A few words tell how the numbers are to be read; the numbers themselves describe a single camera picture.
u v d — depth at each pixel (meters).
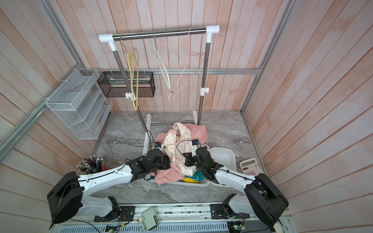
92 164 0.78
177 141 0.79
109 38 0.54
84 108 0.81
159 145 0.75
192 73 1.12
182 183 0.77
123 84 0.70
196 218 0.73
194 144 0.76
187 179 0.79
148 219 0.67
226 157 0.93
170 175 0.75
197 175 0.78
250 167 0.88
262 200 0.42
